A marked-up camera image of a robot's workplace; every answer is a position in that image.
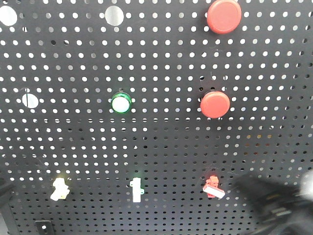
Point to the small red push button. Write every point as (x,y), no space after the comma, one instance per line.
(215,104)

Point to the white green toggle switch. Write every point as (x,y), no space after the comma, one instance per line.
(137,190)

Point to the yellow toggle switch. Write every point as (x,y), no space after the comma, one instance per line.
(61,190)

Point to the red toggle switch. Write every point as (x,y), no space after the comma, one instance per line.
(211,188)

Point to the green ringed white button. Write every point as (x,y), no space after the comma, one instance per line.
(121,102)

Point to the black clamp bracket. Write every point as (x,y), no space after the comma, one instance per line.
(44,227)

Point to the black perforated pegboard panel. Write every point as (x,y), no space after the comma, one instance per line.
(61,62)

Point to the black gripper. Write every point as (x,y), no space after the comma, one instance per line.
(280,209)

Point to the large red push button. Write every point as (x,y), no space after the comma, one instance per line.
(224,16)

